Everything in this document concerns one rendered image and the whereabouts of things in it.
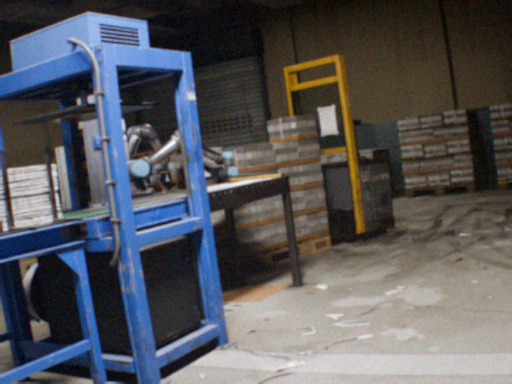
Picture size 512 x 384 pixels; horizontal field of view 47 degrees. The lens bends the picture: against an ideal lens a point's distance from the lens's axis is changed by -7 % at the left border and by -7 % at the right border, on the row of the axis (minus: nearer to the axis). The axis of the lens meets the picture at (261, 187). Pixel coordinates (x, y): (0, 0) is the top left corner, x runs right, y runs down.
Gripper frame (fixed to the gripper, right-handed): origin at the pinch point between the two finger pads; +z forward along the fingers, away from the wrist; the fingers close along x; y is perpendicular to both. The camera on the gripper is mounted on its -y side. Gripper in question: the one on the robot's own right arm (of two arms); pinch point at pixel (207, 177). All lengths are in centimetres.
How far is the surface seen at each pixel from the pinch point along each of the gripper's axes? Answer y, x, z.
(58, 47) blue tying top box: 78, 170, -122
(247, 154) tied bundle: 14, -54, 12
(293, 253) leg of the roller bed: -61, -11, -75
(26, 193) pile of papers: 9, 202, -141
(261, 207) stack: -32, -58, 7
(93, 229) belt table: -11, 174, -147
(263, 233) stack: -55, -57, 7
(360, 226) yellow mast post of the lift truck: -68, -169, -7
